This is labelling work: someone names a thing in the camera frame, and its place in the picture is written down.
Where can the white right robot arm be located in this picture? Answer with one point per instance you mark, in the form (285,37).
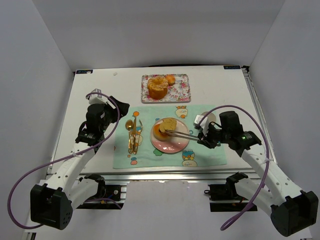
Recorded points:
(289,207)

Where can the small round bun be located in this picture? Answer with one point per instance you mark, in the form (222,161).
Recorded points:
(170,79)

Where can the dark green mug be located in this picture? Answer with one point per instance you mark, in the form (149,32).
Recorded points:
(210,118)

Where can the gold knife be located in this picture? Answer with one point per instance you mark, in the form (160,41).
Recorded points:
(134,130)

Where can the blue corner label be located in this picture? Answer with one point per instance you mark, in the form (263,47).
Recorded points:
(84,71)
(232,67)

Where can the gold spoon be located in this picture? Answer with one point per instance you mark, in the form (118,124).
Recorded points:
(128,126)

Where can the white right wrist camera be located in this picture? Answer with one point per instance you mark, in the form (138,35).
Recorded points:
(201,123)

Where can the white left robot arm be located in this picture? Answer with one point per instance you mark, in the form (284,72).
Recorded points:
(52,203)

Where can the sliced herb bread piece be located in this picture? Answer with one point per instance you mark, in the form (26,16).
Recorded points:
(168,124)

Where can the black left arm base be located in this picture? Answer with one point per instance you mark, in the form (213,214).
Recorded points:
(105,195)

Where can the blue right corner label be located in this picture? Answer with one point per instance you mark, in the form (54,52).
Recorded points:
(232,67)

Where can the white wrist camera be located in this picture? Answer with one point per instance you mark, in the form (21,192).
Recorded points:
(96,97)
(201,123)

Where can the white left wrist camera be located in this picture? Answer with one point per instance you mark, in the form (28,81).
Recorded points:
(96,97)

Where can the pink white ceramic plate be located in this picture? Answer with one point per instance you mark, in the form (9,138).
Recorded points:
(173,144)

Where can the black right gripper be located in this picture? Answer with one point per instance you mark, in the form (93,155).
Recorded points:
(207,139)

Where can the blue left corner label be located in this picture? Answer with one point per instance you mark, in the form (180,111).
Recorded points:
(84,71)

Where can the mint cartoon placemat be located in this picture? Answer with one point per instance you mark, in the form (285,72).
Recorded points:
(193,155)

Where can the orange glazed donut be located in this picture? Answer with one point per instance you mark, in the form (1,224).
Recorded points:
(160,135)

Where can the metal serving tongs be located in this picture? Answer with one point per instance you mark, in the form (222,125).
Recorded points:
(182,135)

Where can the large sugared bread loaf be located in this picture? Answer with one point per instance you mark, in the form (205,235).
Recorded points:
(157,87)

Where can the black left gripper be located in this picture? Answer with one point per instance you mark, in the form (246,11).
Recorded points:
(117,107)

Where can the floral rectangular tray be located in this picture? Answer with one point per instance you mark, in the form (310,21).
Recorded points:
(179,92)

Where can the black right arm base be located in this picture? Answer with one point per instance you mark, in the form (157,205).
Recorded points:
(224,198)

